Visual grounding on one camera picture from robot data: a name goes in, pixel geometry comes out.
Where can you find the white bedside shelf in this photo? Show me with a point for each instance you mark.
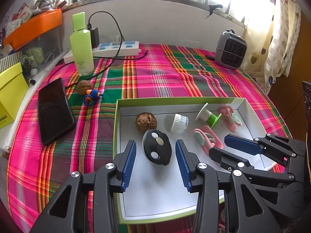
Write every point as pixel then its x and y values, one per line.
pixel 8 132

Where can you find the pink curved clip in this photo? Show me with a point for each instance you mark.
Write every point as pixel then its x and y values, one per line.
pixel 207 139

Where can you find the green white spool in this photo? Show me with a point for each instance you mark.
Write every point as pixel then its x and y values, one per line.
pixel 208 117

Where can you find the large brown walnut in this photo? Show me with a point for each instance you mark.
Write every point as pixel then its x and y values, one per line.
pixel 145 121

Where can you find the yellow shoebox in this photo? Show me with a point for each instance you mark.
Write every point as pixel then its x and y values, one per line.
pixel 13 89

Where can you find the green lotion bottle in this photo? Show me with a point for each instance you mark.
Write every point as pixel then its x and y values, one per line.
pixel 81 46

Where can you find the plaid pink green bedsheet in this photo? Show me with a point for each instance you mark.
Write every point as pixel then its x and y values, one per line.
pixel 35 172

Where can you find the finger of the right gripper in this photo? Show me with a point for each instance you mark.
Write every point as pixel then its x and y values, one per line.
pixel 231 162
pixel 287 152

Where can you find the green white cardboard box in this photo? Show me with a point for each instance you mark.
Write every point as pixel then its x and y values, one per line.
pixel 158 193

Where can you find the striped grey gift box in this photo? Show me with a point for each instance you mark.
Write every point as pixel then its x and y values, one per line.
pixel 10 61

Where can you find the heart pattern curtain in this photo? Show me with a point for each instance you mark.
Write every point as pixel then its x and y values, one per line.
pixel 272 31

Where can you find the black smartphone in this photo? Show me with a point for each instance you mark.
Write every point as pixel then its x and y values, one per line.
pixel 55 116

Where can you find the small brown walnut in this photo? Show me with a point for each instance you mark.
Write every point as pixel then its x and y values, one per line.
pixel 83 87

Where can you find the black charger with cable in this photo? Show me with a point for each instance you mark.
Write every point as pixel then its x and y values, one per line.
pixel 95 39

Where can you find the white power strip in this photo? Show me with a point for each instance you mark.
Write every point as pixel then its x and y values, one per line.
pixel 128 48

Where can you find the black oval disc holder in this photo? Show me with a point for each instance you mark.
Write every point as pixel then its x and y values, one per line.
pixel 157 147

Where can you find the blue orange keychain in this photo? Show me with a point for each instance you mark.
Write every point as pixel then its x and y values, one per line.
pixel 91 97

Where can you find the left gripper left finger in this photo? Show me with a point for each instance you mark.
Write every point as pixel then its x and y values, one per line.
pixel 67 209

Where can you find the clear plastic storage bin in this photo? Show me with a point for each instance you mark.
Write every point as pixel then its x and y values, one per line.
pixel 40 52

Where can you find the orange storage bin lid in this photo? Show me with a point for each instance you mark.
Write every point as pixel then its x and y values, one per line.
pixel 33 28

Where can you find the white ribbed jar cap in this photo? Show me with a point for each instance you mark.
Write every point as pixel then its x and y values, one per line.
pixel 179 124

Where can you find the grey small space heater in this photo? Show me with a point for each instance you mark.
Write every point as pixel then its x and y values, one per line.
pixel 230 50

